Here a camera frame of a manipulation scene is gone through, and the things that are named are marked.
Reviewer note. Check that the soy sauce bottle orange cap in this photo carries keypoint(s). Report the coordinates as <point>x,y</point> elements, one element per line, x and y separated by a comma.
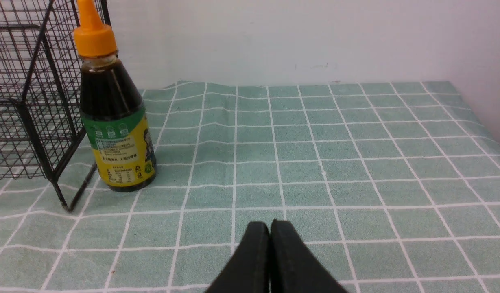
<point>111,108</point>

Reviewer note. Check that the black wire mesh shelf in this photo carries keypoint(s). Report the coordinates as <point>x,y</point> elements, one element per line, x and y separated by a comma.
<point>40,127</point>

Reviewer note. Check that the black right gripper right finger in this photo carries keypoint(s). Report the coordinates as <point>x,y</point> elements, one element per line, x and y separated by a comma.
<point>294,268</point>

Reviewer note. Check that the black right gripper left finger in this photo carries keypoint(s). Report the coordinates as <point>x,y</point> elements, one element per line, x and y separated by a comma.
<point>247,270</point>

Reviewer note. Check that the green checkered tablecloth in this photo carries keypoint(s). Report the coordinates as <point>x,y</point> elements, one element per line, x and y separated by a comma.
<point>395,187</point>

